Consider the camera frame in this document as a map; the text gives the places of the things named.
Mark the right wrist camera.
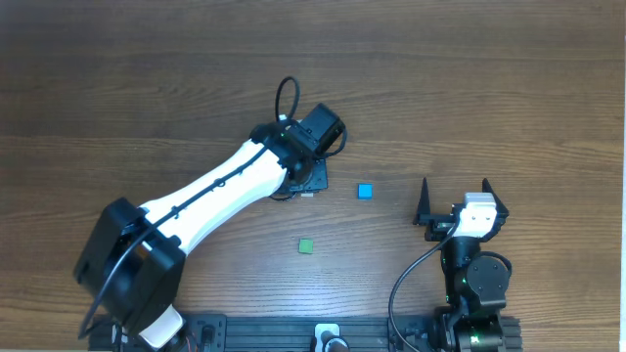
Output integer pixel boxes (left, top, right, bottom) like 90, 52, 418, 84
457, 192, 499, 239

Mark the mounting rail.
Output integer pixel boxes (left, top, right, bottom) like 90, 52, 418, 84
87, 314, 523, 352

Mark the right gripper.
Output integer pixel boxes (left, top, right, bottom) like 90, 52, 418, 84
413, 177, 510, 243

